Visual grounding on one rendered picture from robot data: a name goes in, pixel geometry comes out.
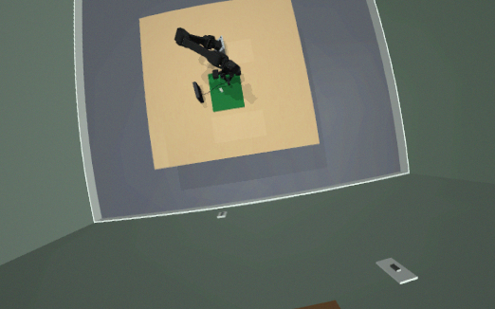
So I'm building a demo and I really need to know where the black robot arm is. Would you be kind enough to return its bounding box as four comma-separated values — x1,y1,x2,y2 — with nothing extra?
174,27,239,74

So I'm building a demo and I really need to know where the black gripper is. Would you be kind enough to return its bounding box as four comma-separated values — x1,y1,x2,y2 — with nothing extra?
212,66,241,81

